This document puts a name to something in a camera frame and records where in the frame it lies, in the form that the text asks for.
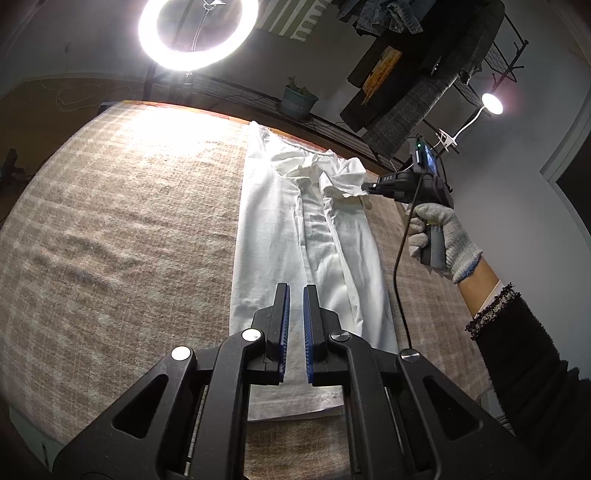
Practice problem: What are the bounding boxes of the person's right forearm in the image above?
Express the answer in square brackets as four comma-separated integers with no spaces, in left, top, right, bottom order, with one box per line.
[457,257,591,462]

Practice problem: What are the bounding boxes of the black clothes rack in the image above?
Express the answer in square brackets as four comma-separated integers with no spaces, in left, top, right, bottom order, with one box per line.
[422,11,529,139]

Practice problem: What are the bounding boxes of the white shirt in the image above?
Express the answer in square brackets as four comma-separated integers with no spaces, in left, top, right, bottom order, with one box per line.
[229,121,399,422]

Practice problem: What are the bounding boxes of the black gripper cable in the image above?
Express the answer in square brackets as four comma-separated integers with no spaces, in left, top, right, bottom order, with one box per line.
[393,154,446,352]

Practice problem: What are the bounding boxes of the white clip lamp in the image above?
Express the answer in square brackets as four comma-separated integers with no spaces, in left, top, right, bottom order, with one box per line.
[436,92,505,153]

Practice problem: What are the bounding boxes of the ring light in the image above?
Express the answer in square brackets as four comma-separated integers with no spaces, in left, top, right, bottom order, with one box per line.
[137,0,254,73]

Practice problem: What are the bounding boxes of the black garment with orange print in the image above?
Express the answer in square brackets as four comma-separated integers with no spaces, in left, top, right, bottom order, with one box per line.
[340,44,407,134]

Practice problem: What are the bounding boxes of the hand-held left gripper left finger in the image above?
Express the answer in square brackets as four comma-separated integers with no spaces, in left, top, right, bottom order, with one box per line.
[54,282,291,480]

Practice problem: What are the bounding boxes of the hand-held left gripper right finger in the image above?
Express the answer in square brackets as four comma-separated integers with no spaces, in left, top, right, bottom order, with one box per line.
[303,285,540,480]

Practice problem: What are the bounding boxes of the grey plaid coat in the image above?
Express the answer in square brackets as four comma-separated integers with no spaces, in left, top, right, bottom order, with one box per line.
[359,2,505,160]

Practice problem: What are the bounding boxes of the beige plaid blanket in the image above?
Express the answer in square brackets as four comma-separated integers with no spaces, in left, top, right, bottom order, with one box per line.
[0,100,494,480]

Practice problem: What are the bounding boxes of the denim jacket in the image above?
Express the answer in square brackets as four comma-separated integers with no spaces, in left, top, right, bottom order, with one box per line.
[335,0,424,35]

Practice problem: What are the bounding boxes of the person's right hand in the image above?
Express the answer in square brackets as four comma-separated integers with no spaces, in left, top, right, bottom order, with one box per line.
[407,202,483,284]

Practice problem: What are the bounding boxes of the potted plant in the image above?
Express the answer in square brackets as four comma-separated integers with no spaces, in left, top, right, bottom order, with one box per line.
[280,76,320,121]

